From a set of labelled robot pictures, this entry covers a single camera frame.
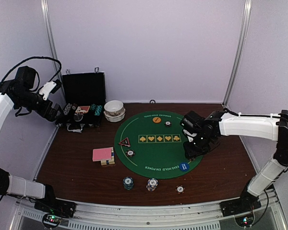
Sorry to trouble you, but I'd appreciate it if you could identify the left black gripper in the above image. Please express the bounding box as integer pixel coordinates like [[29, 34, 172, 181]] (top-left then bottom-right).
[[16, 89, 64, 121]]

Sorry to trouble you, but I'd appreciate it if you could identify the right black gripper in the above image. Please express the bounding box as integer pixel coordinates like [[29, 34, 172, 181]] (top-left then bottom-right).
[[183, 133, 214, 160]]

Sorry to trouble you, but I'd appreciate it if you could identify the blue small blind button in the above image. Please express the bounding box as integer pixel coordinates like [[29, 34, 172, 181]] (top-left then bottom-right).
[[179, 162, 190, 172]]

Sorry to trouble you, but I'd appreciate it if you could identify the orange round blind button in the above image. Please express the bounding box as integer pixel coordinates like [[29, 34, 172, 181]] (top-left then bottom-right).
[[153, 116, 161, 124]]

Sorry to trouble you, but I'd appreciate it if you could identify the brown poker chip stack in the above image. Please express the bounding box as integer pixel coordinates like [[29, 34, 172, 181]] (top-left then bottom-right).
[[176, 185, 185, 194]]

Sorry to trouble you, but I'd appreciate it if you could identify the blue white poker chip stack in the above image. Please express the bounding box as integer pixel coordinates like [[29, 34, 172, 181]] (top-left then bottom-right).
[[146, 178, 158, 191]]

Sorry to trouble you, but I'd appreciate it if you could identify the red triangular all-in button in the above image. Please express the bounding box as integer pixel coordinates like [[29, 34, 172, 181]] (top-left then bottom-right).
[[118, 137, 131, 147]]

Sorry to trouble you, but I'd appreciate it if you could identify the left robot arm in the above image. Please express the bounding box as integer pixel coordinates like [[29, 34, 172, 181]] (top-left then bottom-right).
[[0, 80, 63, 213]]

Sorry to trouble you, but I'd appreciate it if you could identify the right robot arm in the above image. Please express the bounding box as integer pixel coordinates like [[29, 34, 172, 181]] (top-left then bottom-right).
[[180, 109, 288, 212]]

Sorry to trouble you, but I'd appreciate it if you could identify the blue cream chip row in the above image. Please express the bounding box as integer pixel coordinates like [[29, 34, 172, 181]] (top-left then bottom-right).
[[63, 103, 72, 117]]

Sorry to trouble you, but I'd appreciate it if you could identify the green round poker mat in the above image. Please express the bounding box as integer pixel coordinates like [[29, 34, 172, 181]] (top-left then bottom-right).
[[114, 111, 203, 179]]

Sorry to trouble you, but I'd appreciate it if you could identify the clear round dealer button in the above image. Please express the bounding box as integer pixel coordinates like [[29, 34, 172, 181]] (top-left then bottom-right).
[[73, 113, 84, 122]]

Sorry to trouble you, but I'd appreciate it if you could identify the card deck in case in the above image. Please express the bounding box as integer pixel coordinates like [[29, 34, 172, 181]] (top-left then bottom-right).
[[75, 106, 90, 114]]

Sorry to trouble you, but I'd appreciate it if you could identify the black poker chip case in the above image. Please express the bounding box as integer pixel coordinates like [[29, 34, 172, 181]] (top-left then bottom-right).
[[55, 68, 106, 133]]

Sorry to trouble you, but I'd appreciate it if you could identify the teal chip row in case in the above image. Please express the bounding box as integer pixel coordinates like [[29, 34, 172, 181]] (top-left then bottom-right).
[[94, 105, 103, 116]]

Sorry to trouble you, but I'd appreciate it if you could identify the teal poker chip stack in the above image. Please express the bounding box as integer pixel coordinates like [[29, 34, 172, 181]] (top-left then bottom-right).
[[123, 177, 134, 190]]

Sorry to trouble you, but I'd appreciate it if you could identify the white scalloped ceramic dish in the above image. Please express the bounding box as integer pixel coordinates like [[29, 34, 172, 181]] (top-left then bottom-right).
[[104, 108, 126, 123]]

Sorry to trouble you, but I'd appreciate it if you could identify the white ceramic bowl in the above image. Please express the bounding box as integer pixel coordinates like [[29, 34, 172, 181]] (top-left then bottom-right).
[[104, 100, 124, 116]]

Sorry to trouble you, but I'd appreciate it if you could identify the gold striped card box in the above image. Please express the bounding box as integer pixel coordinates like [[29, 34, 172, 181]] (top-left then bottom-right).
[[100, 147, 115, 166]]

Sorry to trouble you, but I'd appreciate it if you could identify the red playing card deck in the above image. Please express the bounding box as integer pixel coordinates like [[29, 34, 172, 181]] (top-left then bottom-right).
[[92, 147, 112, 162]]

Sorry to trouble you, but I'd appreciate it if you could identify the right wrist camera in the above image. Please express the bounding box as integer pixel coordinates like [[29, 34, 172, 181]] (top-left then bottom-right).
[[180, 111, 205, 138]]

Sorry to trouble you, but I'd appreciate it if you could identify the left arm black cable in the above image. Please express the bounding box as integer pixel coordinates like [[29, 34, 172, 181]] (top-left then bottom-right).
[[0, 56, 62, 84]]

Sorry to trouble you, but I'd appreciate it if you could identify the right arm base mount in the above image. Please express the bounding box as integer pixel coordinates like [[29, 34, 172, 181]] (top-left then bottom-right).
[[220, 198, 262, 217]]

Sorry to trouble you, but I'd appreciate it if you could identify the left aluminium frame post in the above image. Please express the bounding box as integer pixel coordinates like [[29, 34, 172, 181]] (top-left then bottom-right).
[[40, 0, 65, 100]]

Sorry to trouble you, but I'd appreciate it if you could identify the aluminium frame post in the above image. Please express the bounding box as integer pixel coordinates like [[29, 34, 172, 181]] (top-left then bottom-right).
[[222, 0, 252, 107], [40, 0, 65, 100]]

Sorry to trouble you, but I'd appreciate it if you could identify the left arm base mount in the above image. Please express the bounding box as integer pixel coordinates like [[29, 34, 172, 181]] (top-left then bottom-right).
[[34, 200, 76, 218]]

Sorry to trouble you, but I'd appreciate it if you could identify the front aluminium rail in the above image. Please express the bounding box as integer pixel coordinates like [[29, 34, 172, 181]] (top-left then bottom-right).
[[7, 189, 288, 230]]

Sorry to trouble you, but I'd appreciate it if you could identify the right aluminium frame post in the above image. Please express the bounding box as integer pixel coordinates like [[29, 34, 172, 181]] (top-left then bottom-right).
[[222, 0, 252, 107]]

